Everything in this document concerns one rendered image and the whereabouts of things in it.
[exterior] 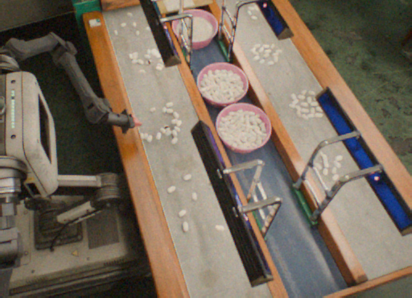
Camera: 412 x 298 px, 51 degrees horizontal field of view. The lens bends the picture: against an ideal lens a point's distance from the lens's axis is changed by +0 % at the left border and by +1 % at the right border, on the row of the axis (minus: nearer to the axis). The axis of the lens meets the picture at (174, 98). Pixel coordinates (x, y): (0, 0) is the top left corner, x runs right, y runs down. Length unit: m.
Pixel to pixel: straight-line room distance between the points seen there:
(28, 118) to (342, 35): 2.90
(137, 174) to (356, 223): 0.96
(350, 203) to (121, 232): 1.06
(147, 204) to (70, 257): 0.49
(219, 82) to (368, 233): 0.98
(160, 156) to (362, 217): 0.91
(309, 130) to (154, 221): 0.88
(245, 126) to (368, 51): 1.80
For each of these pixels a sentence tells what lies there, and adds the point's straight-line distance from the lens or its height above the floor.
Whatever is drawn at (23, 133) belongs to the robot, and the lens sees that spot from 1.34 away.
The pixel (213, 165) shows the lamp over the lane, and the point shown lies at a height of 1.10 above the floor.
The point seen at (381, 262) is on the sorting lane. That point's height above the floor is 0.74.
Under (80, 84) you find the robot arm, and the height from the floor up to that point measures 1.06.
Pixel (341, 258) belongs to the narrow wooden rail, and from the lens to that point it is 1.97.
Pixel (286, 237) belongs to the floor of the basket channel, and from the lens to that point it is 2.01.
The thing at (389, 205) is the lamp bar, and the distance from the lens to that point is 1.76.
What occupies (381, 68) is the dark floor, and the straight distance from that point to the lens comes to 3.66.
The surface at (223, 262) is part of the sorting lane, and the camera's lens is 1.87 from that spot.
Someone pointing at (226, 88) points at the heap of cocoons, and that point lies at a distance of 2.28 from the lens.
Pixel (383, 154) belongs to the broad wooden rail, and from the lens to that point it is 2.23.
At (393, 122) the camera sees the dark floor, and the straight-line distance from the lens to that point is 3.38.
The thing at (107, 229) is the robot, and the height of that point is 0.48.
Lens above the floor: 2.53
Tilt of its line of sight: 54 degrees down
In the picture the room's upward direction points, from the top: straight up
